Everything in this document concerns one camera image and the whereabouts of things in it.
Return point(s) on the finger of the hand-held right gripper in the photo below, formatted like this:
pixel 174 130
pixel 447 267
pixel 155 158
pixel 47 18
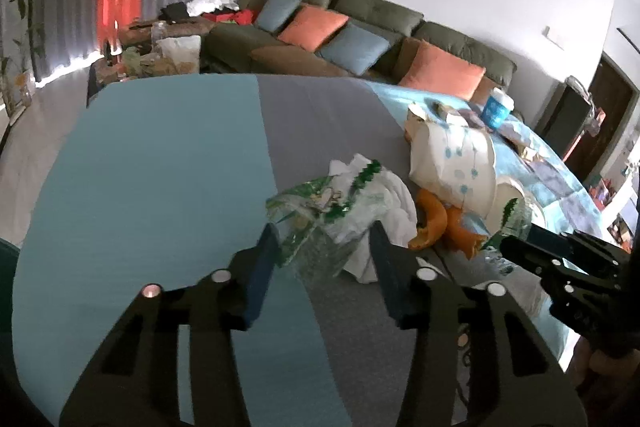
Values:
pixel 547 237
pixel 525 254

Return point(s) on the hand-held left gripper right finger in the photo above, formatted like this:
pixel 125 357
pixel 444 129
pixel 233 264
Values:
pixel 387 267

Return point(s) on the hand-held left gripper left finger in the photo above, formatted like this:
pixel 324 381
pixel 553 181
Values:
pixel 262 267

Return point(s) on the clear crinkled plastic wrapper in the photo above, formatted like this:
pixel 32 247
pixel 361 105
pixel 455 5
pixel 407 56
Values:
pixel 517 217

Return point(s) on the white tissue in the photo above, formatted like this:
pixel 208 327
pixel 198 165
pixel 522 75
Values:
pixel 395 202

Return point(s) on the clear green-printed plastic bag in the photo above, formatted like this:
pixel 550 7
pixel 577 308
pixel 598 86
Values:
pixel 315 217

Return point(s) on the person's right hand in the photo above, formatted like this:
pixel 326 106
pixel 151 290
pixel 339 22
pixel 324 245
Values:
pixel 607 374

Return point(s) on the white paper bowl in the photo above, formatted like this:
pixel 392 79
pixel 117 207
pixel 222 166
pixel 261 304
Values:
pixel 505 202

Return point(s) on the blue patchwork cloth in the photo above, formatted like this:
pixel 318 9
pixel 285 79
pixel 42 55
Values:
pixel 545 172

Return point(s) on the curved orange peel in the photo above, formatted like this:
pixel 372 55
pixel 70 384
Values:
pixel 435 217

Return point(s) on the black upright appliance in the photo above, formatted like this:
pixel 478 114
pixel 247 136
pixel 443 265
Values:
pixel 562 117

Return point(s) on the teal and grey tablecloth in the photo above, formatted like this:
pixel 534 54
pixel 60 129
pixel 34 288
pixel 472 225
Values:
pixel 150 187

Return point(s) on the blue cup with white lid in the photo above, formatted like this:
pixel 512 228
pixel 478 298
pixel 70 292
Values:
pixel 497 107

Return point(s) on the brown door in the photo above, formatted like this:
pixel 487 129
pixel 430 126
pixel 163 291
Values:
pixel 607 107

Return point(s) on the small brown cushion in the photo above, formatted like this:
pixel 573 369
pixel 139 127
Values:
pixel 484 89

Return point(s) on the small food wrapper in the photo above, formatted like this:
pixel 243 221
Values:
pixel 447 111

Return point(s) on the orange cushion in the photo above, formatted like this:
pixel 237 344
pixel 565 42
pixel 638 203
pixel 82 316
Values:
pixel 442 71
pixel 312 27

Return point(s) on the long brown cushion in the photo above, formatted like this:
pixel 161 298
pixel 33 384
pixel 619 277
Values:
pixel 295 59

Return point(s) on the large blue cushion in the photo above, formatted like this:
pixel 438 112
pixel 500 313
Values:
pixel 355 49

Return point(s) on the olive green sofa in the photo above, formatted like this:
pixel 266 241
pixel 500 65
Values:
pixel 450 39

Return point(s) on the white plastic bag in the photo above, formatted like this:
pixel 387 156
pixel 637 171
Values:
pixel 180 52

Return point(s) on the cluttered dark coffee table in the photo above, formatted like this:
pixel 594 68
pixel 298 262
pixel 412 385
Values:
pixel 145 62

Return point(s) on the red garment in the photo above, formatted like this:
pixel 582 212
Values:
pixel 242 17

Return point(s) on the small blue cushion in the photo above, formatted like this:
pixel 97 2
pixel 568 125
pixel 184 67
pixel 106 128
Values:
pixel 276 13

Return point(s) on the teal chair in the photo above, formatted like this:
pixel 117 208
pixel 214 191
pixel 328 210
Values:
pixel 7 287

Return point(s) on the glass jar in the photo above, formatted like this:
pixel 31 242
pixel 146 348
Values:
pixel 159 31

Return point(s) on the white clothes pile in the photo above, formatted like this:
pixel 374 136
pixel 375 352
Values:
pixel 210 3

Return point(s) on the black garment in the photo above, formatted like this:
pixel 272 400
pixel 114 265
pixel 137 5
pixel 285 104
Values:
pixel 176 11

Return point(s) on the tall leafy plant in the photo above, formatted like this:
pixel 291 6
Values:
pixel 22 37

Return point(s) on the white wall switch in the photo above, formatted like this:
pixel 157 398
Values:
pixel 553 34

